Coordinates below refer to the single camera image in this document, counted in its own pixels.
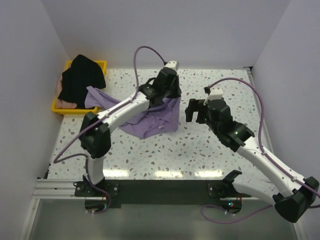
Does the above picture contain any purple t shirt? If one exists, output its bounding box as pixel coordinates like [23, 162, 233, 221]
[84, 86, 181, 139]

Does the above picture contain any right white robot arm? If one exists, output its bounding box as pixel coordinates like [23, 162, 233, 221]
[185, 98, 320, 223]

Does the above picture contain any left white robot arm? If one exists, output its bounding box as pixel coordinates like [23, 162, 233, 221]
[75, 64, 181, 197]

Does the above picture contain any yellow plastic bin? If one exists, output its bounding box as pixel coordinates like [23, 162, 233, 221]
[51, 60, 107, 116]

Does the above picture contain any black t shirt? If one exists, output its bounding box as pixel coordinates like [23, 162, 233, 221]
[58, 54, 106, 109]

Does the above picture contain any pink t shirt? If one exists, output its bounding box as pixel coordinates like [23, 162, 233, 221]
[55, 77, 77, 109]

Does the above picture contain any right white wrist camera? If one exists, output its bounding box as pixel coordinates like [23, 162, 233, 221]
[203, 86, 224, 105]

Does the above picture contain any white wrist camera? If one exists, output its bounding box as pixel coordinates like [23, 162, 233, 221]
[203, 86, 224, 105]
[164, 60, 180, 72]

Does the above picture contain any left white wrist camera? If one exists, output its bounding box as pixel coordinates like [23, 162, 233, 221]
[164, 60, 180, 72]

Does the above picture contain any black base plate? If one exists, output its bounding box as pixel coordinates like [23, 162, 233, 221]
[74, 178, 252, 210]

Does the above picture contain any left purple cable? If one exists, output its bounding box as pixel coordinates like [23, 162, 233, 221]
[52, 45, 169, 165]

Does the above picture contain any aluminium frame rail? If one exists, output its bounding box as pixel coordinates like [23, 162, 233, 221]
[32, 178, 78, 200]

